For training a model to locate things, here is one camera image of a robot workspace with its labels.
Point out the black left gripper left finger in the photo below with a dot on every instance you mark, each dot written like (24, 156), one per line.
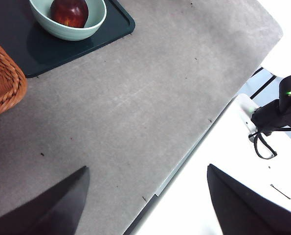
(50, 215)

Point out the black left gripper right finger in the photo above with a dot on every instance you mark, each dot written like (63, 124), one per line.
(240, 210)

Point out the teal bowl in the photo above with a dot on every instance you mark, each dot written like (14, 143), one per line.
(69, 34)

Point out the dark red plum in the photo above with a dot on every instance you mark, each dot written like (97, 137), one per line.
(69, 12)

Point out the thin black pin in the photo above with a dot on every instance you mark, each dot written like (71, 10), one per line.
(280, 191)

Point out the brown wicker basket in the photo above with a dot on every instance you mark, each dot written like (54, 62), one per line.
(3, 80)

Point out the dark rectangular tray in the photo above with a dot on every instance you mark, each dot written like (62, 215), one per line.
(13, 49)

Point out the white front camera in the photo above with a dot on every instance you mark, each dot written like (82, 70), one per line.
(245, 107)

